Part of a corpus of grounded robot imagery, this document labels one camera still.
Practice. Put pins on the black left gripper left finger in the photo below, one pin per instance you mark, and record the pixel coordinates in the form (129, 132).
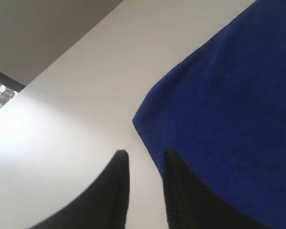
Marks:
(103, 205)

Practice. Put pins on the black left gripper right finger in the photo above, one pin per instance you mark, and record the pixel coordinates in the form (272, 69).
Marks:
(190, 204)

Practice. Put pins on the blue microfiber towel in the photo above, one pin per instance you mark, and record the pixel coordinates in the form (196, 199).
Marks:
(223, 109)

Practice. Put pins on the dark window frame post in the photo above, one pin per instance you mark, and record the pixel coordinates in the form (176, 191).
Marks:
(11, 83)

